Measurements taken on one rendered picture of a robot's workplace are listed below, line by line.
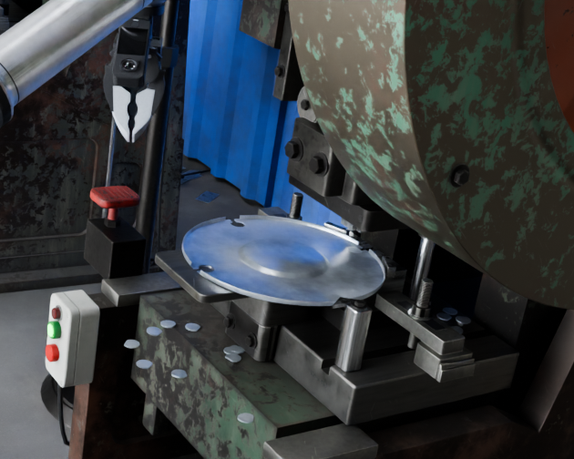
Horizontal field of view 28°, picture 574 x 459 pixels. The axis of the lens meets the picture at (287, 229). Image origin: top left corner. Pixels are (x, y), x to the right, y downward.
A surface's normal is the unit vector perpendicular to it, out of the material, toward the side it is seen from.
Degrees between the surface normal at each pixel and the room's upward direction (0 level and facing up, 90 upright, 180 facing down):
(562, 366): 74
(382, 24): 104
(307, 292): 0
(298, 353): 90
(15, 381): 0
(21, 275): 0
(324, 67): 113
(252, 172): 90
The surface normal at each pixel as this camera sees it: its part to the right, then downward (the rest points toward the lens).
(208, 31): -0.06, 0.36
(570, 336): -0.75, -0.18
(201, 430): -0.82, 0.09
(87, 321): 0.55, 0.39
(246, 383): 0.15, -0.92
